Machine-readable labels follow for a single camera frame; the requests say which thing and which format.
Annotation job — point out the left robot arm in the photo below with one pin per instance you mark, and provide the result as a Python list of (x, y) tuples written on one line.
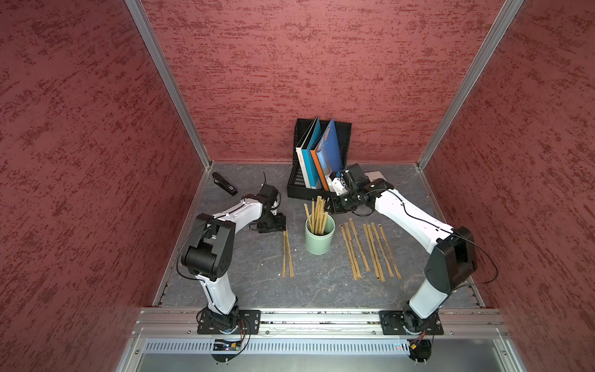
[(207, 252)]

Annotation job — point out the white book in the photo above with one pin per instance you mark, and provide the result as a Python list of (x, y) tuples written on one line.
[(304, 125)]

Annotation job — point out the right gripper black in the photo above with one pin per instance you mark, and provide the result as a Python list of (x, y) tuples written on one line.
[(337, 208)]

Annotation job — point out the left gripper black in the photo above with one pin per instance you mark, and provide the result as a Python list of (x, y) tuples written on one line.
[(279, 226)]

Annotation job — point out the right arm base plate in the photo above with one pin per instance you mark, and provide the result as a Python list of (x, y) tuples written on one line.
[(400, 323)]

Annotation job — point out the green metal cup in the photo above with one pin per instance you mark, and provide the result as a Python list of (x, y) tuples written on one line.
[(320, 244)]

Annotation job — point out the blue folder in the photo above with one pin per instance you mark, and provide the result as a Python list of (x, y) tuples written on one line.
[(329, 151)]

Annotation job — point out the pink calculator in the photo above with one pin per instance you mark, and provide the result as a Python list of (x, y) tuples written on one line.
[(374, 175)]

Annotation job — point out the black mesh file holder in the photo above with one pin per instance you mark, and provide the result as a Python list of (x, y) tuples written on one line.
[(296, 182)]

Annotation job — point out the aluminium front rail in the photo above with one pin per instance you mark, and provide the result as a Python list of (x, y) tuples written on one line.
[(360, 323)]

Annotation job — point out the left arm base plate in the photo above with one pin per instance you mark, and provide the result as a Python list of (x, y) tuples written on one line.
[(239, 320)]

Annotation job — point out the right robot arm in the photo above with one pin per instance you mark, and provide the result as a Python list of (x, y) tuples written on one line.
[(452, 253)]

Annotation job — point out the black stapler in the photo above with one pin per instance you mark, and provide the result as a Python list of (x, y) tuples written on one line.
[(225, 185)]

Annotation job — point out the teal book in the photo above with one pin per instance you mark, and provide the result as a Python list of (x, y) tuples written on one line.
[(306, 145)]

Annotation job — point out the orange book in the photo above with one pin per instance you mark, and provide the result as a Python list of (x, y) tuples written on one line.
[(320, 173)]

